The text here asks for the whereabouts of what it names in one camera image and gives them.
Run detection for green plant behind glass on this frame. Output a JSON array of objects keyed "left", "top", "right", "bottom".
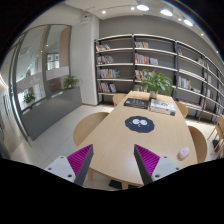
[{"left": 23, "top": 93, "right": 35, "bottom": 107}]

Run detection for white stacked books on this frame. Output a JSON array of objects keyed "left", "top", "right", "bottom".
[{"left": 150, "top": 99, "right": 176, "bottom": 116}]

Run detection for black book on table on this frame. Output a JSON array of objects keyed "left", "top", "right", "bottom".
[{"left": 124, "top": 98, "right": 148, "bottom": 109}]

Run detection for grey planter counter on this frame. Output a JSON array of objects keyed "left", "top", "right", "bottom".
[{"left": 21, "top": 87, "right": 82, "bottom": 140}]

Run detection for wooden chair at right edge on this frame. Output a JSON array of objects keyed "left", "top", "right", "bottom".
[{"left": 212, "top": 115, "right": 224, "bottom": 150}]

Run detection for wooden chair far left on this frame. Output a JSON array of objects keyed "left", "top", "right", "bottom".
[{"left": 112, "top": 93, "right": 126, "bottom": 106}]

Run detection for large dark bookshelf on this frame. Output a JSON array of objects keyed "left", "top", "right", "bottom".
[{"left": 94, "top": 34, "right": 224, "bottom": 123}]

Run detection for wooden chair near left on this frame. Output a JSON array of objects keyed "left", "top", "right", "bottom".
[{"left": 73, "top": 112, "right": 109, "bottom": 147}]

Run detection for white computer mouse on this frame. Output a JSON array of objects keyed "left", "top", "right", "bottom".
[{"left": 178, "top": 147, "right": 190, "bottom": 159}]

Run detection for green potted plant on table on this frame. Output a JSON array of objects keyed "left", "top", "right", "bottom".
[{"left": 133, "top": 71, "right": 174, "bottom": 99}]

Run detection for glass partition door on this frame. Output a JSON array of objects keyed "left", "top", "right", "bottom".
[{"left": 15, "top": 25, "right": 71, "bottom": 110}]

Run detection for wooden chair near right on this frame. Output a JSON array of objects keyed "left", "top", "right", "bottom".
[{"left": 189, "top": 126, "right": 207, "bottom": 163}]

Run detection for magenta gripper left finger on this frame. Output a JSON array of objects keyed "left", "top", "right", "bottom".
[{"left": 45, "top": 144, "right": 94, "bottom": 186}]

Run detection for green plant on counter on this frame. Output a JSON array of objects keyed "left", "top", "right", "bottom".
[{"left": 64, "top": 75, "right": 79, "bottom": 89}]

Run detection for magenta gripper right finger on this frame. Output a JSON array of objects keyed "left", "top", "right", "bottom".
[{"left": 134, "top": 144, "right": 180, "bottom": 185}]

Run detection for black round mouse pad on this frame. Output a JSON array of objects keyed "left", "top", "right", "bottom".
[{"left": 125, "top": 116, "right": 155, "bottom": 133}]

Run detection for wooden chair far right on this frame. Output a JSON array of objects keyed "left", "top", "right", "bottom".
[{"left": 176, "top": 101, "right": 188, "bottom": 117}]

